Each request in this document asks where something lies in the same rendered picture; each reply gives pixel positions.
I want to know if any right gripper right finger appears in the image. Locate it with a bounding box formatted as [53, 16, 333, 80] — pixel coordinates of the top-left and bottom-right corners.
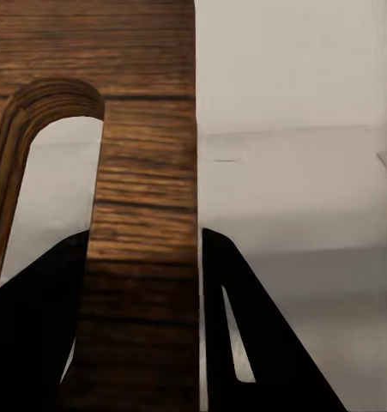
[202, 228, 347, 412]

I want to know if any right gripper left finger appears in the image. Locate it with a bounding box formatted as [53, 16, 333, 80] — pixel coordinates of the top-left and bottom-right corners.
[0, 230, 89, 412]

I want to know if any cutting board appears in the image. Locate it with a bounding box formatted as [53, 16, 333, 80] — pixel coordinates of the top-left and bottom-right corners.
[0, 0, 200, 412]

